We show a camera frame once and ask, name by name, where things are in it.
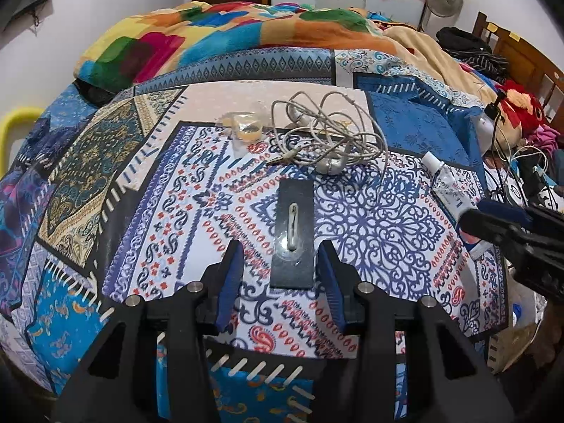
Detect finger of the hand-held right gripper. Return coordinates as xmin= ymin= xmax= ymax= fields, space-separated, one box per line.
xmin=458 ymin=209 xmax=532 ymax=250
xmin=477 ymin=198 xmax=544 ymax=226

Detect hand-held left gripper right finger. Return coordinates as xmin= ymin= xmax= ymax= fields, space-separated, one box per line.
xmin=317 ymin=239 xmax=517 ymax=423

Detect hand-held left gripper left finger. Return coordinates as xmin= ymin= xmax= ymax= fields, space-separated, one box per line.
xmin=52 ymin=239 xmax=246 ymax=423

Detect white squeeze tube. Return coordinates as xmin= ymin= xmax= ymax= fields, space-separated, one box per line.
xmin=421 ymin=151 xmax=490 ymax=260

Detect black card packet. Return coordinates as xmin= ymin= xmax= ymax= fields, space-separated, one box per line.
xmin=269 ymin=179 xmax=317 ymax=292

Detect blue patterned bedsheet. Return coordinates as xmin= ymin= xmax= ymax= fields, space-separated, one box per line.
xmin=0 ymin=46 xmax=512 ymax=423

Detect white round bottle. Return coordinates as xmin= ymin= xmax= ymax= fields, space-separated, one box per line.
xmin=473 ymin=112 xmax=496 ymax=146

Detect black clip-on device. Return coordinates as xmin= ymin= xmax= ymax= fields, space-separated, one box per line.
xmin=485 ymin=92 xmax=507 ymax=119

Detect red plush toy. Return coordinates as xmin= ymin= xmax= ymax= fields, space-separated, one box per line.
xmin=498 ymin=79 xmax=547 ymax=130

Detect white tangled earphones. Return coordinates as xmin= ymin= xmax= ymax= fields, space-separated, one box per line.
xmin=264 ymin=90 xmax=391 ymax=174

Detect black white striped cloth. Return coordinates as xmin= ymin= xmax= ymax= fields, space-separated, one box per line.
xmin=458 ymin=50 xmax=512 ymax=82

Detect wooden bed headboard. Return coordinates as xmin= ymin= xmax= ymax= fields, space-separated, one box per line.
xmin=471 ymin=11 xmax=564 ymax=124

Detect clear plastic wrapper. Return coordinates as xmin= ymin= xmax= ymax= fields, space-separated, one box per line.
xmin=217 ymin=101 xmax=267 ymax=126

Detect black bag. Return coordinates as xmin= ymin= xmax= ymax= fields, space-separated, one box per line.
xmin=436 ymin=26 xmax=492 ymax=54

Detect colourful patch blanket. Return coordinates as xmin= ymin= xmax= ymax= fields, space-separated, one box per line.
xmin=73 ymin=1 xmax=498 ymax=102

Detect yellow foam tube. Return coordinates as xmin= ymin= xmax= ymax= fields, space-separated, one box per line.
xmin=0 ymin=106 xmax=45 ymax=172

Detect tangle of cables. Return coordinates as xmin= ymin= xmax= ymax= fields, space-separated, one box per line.
xmin=489 ymin=136 xmax=564 ymax=212

